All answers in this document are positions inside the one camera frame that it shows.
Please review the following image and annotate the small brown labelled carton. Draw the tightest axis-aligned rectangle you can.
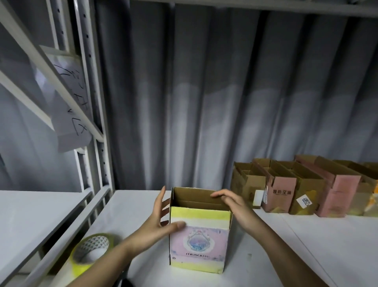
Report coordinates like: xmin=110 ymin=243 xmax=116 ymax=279
xmin=333 ymin=159 xmax=378 ymax=217

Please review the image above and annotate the pink lettered cardboard box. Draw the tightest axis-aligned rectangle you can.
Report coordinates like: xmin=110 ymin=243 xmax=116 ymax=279
xmin=253 ymin=157 xmax=298 ymax=215
xmin=295 ymin=154 xmax=363 ymax=219

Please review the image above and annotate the pink and yellow printed box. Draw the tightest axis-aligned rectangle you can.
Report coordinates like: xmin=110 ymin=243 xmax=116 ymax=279
xmin=168 ymin=186 xmax=235 ymax=275

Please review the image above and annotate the brown box with 7020 sticker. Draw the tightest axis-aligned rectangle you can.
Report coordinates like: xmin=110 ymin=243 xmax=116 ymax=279
xmin=277 ymin=160 xmax=327 ymax=216

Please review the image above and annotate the white metal shelf rack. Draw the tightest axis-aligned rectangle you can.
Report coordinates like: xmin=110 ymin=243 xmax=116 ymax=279
xmin=0 ymin=0 xmax=115 ymax=287

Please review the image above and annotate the brown box with white label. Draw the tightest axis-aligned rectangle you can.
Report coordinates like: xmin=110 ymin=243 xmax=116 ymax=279
xmin=230 ymin=161 xmax=268 ymax=208

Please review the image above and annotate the handwritten paper sheet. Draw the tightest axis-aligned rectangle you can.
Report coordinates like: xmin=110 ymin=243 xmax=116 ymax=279
xmin=41 ymin=46 xmax=93 ymax=117
xmin=52 ymin=90 xmax=95 ymax=154

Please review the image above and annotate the person's right forearm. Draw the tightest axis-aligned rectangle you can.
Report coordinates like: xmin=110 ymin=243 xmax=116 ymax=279
xmin=250 ymin=224 xmax=330 ymax=287

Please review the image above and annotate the person's left hand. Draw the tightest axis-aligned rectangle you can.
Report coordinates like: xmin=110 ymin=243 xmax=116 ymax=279
xmin=122 ymin=185 xmax=188 ymax=257

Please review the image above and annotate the person's right hand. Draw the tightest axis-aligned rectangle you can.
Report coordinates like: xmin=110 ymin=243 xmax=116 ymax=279
xmin=209 ymin=188 xmax=268 ymax=239

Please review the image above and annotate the yellow tape roll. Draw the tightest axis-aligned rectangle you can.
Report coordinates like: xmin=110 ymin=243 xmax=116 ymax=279
xmin=69 ymin=232 xmax=118 ymax=278

